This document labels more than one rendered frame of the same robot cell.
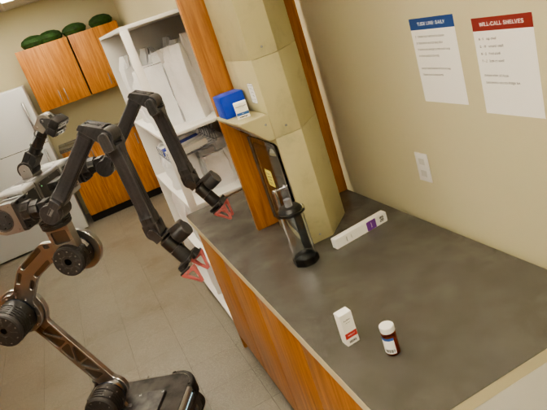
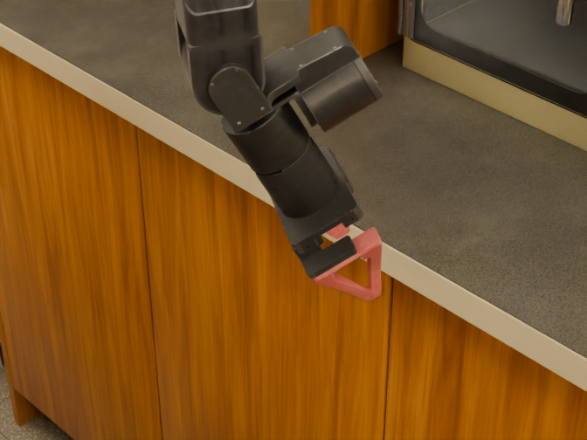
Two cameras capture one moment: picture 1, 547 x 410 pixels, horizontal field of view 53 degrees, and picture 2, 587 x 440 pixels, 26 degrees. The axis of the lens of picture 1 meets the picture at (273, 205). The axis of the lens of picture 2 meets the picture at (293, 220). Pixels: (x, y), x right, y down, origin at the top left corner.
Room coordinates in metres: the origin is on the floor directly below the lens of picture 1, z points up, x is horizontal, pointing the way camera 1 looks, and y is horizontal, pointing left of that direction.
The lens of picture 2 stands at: (1.09, 0.81, 1.74)
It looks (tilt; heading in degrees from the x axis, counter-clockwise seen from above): 36 degrees down; 332
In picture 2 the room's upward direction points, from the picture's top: straight up
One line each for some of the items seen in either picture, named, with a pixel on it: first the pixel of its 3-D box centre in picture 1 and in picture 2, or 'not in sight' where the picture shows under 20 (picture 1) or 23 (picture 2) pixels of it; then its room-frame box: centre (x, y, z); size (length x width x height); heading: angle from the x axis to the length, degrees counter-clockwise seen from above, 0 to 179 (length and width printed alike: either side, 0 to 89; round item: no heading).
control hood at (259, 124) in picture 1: (244, 128); not in sight; (2.14, 0.01, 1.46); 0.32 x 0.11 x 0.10; 17
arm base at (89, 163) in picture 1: (89, 165); not in sight; (2.49, 0.74, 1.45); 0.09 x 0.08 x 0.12; 166
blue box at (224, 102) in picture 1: (230, 103); not in sight; (2.22, 0.03, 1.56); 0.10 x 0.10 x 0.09; 17
